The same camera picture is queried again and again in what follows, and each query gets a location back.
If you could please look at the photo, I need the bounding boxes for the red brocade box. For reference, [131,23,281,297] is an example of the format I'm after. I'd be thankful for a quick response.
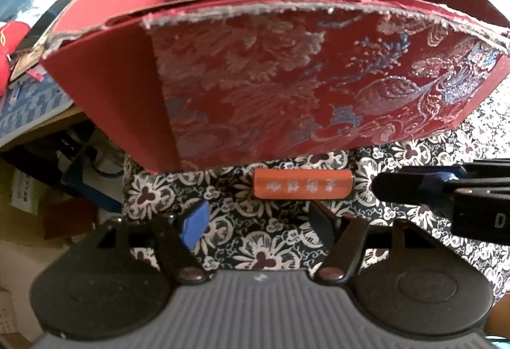
[40,0,510,174]

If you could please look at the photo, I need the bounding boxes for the floral patterned bed sheet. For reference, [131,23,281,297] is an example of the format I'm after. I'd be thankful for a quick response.
[121,66,510,294]

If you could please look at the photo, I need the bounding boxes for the printed cardboard carton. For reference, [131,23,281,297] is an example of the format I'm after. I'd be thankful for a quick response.
[8,166,44,214]

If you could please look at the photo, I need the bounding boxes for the small red rectangular box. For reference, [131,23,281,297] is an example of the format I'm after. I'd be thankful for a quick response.
[253,169,354,199]

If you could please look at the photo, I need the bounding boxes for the red heart pillow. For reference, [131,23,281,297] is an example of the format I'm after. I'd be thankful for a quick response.
[0,22,30,95]

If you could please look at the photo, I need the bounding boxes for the black phone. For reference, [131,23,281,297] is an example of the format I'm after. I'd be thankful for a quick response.
[18,0,74,55]

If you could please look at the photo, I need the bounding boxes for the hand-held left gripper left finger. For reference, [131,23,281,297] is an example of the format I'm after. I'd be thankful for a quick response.
[69,200,212,285]

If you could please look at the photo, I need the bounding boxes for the blue bag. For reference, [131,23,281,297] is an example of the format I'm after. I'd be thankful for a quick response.
[60,146,124,214]

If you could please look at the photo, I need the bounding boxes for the blue patterned book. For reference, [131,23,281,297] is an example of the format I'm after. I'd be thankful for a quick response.
[0,74,76,142]

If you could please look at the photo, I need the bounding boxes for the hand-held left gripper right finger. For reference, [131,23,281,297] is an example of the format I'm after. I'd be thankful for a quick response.
[309,201,443,285]

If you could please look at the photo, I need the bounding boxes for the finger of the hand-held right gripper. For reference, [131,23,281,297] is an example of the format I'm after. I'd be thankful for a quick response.
[370,173,459,212]
[398,160,510,190]

